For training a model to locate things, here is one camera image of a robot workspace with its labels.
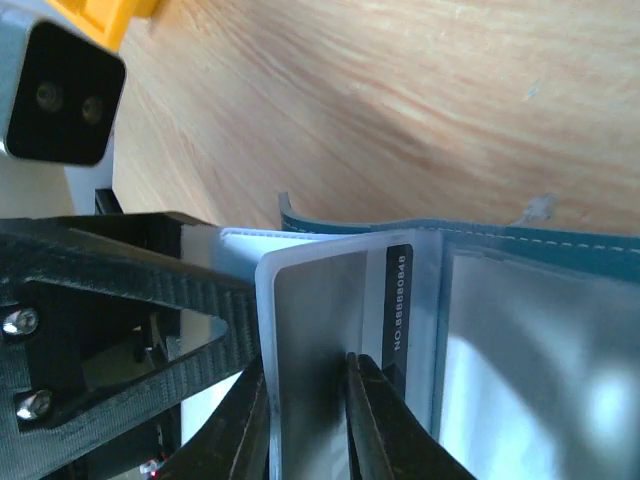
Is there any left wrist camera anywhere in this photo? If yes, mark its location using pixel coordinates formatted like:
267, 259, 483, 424
1, 1, 126, 218

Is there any blue card holder wallet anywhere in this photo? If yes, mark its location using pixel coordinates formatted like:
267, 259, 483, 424
215, 197, 639, 479

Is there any orange triple bin left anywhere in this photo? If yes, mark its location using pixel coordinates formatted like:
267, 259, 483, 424
47, 0, 159, 52

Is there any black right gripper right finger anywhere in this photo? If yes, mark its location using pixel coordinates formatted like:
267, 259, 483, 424
345, 352, 474, 480

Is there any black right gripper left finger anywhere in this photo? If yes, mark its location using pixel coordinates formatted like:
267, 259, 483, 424
156, 357, 269, 480

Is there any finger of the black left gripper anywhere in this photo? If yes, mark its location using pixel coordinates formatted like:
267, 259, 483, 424
1, 213, 260, 479

